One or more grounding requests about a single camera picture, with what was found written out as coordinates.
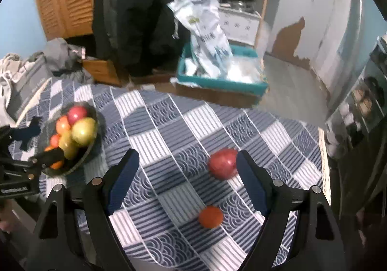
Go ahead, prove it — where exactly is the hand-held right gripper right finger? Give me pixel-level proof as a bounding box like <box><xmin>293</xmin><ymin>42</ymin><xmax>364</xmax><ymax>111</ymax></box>
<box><xmin>236</xmin><ymin>150</ymin><xmax>348</xmax><ymax>271</ymax></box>

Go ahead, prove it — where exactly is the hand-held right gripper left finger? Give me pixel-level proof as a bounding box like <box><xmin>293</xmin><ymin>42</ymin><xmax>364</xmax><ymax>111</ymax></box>
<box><xmin>26</xmin><ymin>148</ymin><xmax>140</xmax><ymax>271</ymax></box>

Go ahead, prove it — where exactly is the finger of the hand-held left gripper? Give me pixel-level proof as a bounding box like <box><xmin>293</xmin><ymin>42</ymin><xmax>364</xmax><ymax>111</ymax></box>
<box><xmin>0</xmin><ymin>147</ymin><xmax>66</xmax><ymax>180</ymax></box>
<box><xmin>8</xmin><ymin>116</ymin><xmax>42</xmax><ymax>151</ymax></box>

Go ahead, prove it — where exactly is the clear glass bowl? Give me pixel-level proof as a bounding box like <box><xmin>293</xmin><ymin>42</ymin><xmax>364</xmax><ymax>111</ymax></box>
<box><xmin>36</xmin><ymin>101</ymin><xmax>100</xmax><ymax>177</ymax></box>

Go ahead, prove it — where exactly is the large orange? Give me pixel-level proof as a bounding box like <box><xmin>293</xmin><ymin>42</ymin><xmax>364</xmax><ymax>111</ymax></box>
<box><xmin>56</xmin><ymin>116</ymin><xmax>73</xmax><ymax>135</ymax></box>

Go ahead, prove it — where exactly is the large red apple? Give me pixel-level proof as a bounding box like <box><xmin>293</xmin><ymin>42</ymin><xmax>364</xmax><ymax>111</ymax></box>
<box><xmin>207</xmin><ymin>148</ymin><xmax>239</xmax><ymax>181</ymax></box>

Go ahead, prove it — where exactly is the large yellow-green apple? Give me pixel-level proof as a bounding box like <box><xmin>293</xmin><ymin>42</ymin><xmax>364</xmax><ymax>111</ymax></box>
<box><xmin>71</xmin><ymin>117</ymin><xmax>99</xmax><ymax>146</ymax></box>

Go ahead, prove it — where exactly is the small red apple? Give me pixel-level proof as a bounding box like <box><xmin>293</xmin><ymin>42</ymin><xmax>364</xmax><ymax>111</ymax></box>
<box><xmin>67</xmin><ymin>106</ymin><xmax>88</xmax><ymax>126</ymax></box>

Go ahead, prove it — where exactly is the small reddish tangerine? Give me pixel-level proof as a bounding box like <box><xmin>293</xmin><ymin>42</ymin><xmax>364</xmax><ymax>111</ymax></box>
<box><xmin>198</xmin><ymin>206</ymin><xmax>224</xmax><ymax>229</ymax></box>

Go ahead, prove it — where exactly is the grey bag with white print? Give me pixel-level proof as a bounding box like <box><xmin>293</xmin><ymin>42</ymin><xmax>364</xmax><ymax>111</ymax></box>
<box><xmin>6</xmin><ymin>55</ymin><xmax>56</xmax><ymax>122</ymax></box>

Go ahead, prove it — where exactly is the beige cloth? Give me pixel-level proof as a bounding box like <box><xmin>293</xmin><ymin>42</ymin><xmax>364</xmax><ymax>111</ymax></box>
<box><xmin>0</xmin><ymin>53</ymin><xmax>46</xmax><ymax>90</ymax></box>

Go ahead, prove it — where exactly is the blue white patterned tablecloth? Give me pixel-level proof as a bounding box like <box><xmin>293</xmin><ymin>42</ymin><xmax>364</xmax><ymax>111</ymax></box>
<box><xmin>7</xmin><ymin>77</ymin><xmax>331</xmax><ymax>271</ymax></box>

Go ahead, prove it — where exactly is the grey garment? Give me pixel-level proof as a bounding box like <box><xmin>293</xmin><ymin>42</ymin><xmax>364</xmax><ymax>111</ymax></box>
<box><xmin>44</xmin><ymin>38</ymin><xmax>94</xmax><ymax>84</ymax></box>

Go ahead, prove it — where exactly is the wooden box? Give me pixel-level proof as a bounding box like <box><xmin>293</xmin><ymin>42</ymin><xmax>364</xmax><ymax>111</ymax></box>
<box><xmin>82</xmin><ymin>59</ymin><xmax>121</xmax><ymax>88</ymax></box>

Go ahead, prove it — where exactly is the teal plastic basket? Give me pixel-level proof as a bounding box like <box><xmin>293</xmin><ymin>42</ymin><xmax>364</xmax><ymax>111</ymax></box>
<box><xmin>176</xmin><ymin>43</ymin><xmax>269</xmax><ymax>97</ymax></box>

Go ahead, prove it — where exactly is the clear plastic bag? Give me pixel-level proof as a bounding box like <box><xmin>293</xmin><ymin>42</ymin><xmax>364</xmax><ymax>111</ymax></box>
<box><xmin>227</xmin><ymin>58</ymin><xmax>263</xmax><ymax>82</ymax></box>

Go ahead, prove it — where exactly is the dark hanging coat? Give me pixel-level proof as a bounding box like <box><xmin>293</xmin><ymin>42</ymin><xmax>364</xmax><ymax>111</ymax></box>
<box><xmin>92</xmin><ymin>0</ymin><xmax>209</xmax><ymax>76</ymax></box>

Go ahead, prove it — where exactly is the white printed cabinet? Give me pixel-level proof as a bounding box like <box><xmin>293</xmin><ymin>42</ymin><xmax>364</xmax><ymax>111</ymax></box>
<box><xmin>218</xmin><ymin>6</ymin><xmax>262</xmax><ymax>45</ymax></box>

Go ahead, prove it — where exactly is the white printed plastic bag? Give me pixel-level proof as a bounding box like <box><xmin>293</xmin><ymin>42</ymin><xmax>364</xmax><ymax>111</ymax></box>
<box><xmin>167</xmin><ymin>0</ymin><xmax>233</xmax><ymax>78</ymax></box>

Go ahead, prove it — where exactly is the wooden shelf rack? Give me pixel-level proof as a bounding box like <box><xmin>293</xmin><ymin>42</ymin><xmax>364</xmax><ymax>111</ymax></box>
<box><xmin>205</xmin><ymin>0</ymin><xmax>273</xmax><ymax>57</ymax></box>

